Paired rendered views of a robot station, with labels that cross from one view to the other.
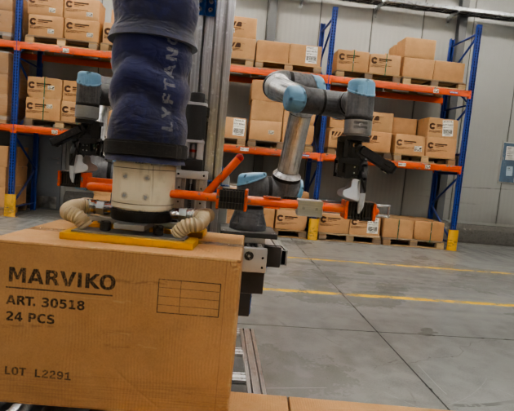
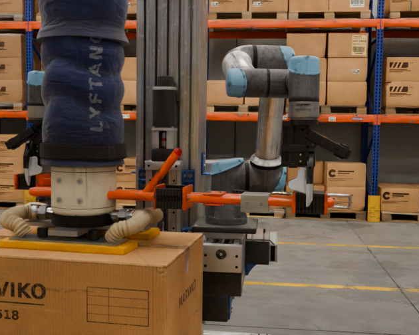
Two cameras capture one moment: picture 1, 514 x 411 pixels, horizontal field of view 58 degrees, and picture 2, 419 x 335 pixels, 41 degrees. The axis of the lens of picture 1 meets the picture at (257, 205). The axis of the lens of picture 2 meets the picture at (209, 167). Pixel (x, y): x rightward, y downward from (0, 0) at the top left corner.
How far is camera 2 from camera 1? 0.33 m
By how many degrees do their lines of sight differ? 12
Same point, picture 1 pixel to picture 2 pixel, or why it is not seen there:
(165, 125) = (93, 125)
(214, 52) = (181, 30)
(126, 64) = (51, 68)
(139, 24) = (60, 27)
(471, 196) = not seen: outside the picture
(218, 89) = (188, 69)
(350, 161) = (294, 148)
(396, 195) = not seen: outside the picture
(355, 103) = (295, 84)
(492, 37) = not seen: outside the picture
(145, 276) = (74, 284)
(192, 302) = (122, 311)
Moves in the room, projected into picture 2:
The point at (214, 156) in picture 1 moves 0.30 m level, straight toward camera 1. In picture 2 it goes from (189, 143) to (177, 145)
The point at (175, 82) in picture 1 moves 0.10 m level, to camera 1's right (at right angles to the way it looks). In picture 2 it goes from (103, 80) to (140, 80)
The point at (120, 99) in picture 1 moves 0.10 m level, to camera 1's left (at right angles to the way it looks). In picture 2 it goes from (49, 102) to (13, 102)
